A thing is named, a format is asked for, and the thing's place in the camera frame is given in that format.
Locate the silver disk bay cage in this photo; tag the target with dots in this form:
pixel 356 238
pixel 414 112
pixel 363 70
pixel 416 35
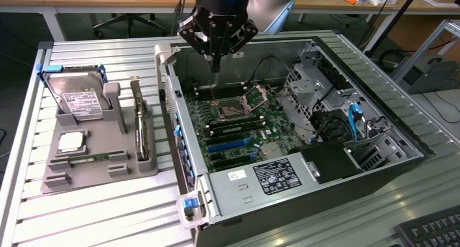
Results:
pixel 310 91

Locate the black tripod pole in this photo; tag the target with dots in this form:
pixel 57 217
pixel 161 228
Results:
pixel 396 17

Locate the black keyboard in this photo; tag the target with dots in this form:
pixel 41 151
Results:
pixel 435 228

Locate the grey computer tower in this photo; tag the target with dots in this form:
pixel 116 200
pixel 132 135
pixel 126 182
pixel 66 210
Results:
pixel 431 77

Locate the blue case release latch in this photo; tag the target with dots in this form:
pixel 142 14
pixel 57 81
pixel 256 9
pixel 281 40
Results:
pixel 191 204

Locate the silver chipset heatsink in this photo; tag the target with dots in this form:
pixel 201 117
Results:
pixel 275 150

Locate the black office chair base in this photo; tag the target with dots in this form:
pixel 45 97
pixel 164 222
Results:
pixel 134 20

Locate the grey power supply unit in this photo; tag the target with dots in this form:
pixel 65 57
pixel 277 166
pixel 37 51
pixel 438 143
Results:
pixel 233 193

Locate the black plastic shroud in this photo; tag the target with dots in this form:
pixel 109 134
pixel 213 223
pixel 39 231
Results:
pixel 324 163

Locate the low profile graphics card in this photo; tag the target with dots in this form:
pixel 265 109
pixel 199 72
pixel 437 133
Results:
pixel 141 128

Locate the black open PC case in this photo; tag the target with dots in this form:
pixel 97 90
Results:
pixel 324 209

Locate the aluminium profile frame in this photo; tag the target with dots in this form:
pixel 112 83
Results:
pixel 433 39

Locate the green RAM stick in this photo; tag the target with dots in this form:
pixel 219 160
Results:
pixel 86 158

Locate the metal socket cover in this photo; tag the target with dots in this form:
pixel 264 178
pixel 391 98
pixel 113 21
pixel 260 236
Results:
pixel 259 87

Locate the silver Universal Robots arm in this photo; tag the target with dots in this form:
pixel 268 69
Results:
pixel 268 11

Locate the thin locking lever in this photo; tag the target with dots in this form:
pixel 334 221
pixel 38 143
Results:
pixel 213 93

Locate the black expansion slot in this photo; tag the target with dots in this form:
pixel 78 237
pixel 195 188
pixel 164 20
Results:
pixel 233 163
pixel 225 140

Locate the silver CPU chip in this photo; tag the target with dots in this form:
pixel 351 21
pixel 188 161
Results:
pixel 71 142

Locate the grey plastic parts rack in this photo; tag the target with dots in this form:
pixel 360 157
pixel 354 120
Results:
pixel 105 139

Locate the black RAM slot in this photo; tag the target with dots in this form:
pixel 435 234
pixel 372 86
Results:
pixel 225 93
pixel 224 90
pixel 223 86
pixel 225 96

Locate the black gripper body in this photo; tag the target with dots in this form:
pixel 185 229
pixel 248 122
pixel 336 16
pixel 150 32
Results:
pixel 223 2

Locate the green Dell motherboard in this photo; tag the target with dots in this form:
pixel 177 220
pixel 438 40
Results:
pixel 280 123

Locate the perforated silver metal cage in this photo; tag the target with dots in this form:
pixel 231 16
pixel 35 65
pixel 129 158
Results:
pixel 387 146

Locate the CPU socket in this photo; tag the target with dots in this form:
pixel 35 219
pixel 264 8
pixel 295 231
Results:
pixel 231 111

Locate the hard disk in blue caddy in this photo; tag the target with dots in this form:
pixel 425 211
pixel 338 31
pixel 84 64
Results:
pixel 71 83

